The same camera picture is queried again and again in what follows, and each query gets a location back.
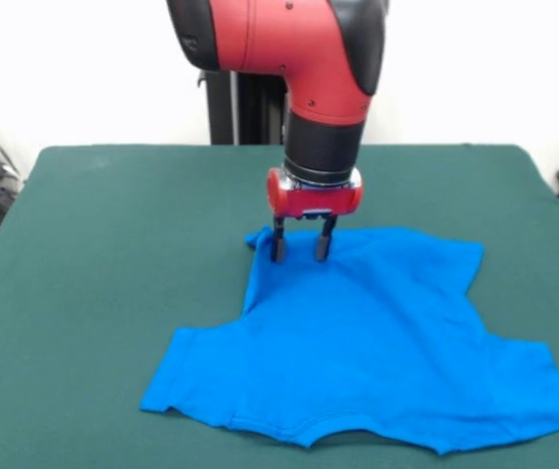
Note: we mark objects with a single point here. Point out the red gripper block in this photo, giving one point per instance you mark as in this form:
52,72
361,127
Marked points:
318,201

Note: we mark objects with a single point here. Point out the blue shirt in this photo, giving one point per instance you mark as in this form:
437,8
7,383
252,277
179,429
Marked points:
357,342

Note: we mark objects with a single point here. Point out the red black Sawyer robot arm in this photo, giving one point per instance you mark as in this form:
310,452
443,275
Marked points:
284,49

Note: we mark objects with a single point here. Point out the dark green tablecloth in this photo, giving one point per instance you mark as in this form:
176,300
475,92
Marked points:
89,244

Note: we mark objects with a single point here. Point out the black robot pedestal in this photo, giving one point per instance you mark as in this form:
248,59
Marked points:
255,112

